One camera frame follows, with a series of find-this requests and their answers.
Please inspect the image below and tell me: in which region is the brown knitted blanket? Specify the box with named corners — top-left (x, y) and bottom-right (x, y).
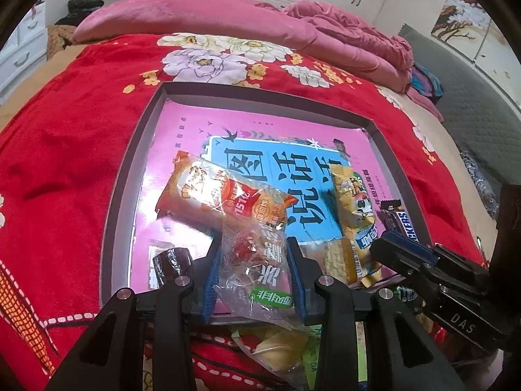
top-left (46, 24), bottom-right (82, 60)

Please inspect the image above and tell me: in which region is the grey shallow tray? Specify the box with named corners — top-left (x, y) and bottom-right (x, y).
top-left (100, 81), bottom-right (432, 326)

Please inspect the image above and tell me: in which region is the pink picture book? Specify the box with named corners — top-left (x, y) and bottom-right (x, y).
top-left (130, 102), bottom-right (403, 294)

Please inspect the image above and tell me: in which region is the purple teal cloth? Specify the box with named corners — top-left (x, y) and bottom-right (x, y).
top-left (409, 63), bottom-right (444, 96)

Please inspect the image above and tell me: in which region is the pink quilt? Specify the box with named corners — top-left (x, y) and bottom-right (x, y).
top-left (281, 0), bottom-right (444, 121)

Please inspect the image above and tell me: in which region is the dark cake packet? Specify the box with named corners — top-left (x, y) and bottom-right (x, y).
top-left (148, 240), bottom-right (194, 290)

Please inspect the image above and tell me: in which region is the grey floor mat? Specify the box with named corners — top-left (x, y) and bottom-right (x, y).
top-left (397, 22), bottom-right (521, 188)

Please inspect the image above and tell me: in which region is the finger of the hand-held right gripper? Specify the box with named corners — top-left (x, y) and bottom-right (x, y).
top-left (368, 230), bottom-right (438, 278)

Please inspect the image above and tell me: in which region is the pink pillow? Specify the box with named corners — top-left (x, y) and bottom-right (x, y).
top-left (72, 0), bottom-right (310, 50)

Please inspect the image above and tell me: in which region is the green pastry packet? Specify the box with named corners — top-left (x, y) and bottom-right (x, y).
top-left (232, 326), bottom-right (322, 391)

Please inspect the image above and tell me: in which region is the yellow wafer packet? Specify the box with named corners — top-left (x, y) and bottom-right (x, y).
top-left (329, 166), bottom-right (383, 290)

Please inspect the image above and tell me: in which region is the red floral blanket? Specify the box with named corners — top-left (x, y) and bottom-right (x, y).
top-left (0, 33), bottom-right (487, 391)

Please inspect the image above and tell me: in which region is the tree wall painting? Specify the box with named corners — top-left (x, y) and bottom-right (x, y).
top-left (431, 0), bottom-right (495, 43)

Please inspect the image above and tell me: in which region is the clear cake packet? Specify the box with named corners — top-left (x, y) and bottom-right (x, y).
top-left (214, 222), bottom-right (310, 330)

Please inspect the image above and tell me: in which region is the white drawer cabinet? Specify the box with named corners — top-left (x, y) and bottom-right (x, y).
top-left (0, 2), bottom-right (47, 86)

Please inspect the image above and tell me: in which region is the grey patterned cloth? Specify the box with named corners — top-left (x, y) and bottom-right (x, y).
top-left (460, 149), bottom-right (499, 218)

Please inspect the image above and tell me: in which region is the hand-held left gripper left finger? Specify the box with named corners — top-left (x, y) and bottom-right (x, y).
top-left (45, 234), bottom-right (222, 391)

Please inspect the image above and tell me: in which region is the dark clothes pile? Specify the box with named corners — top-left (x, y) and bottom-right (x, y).
top-left (55, 0), bottom-right (106, 25)

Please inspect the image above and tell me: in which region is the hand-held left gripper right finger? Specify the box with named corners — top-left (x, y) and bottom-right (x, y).
top-left (286, 235), bottom-right (467, 391)

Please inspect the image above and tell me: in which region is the orange snack packet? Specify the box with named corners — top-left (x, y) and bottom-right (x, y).
top-left (157, 151), bottom-right (298, 233)

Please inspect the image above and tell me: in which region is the brown chocolate bar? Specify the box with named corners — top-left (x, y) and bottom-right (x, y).
top-left (380, 199), bottom-right (430, 249)

